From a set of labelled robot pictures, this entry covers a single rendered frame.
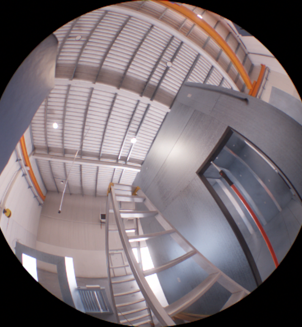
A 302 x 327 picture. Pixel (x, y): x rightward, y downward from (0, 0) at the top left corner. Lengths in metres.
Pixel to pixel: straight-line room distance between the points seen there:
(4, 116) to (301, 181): 1.14
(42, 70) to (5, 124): 0.09
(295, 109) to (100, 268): 13.63
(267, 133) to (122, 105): 6.54
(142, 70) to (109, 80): 1.96
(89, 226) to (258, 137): 10.82
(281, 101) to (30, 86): 5.19
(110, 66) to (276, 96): 7.55
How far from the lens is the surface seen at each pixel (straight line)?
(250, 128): 1.01
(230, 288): 0.84
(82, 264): 10.21
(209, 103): 1.33
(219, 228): 1.06
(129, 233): 10.77
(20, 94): 0.18
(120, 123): 7.06
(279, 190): 4.43
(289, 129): 1.02
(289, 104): 5.07
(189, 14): 7.92
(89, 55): 7.00
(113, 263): 10.16
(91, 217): 10.88
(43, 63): 0.18
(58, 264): 2.44
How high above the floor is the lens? 1.56
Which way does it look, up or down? 46 degrees up
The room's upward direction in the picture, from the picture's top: 23 degrees counter-clockwise
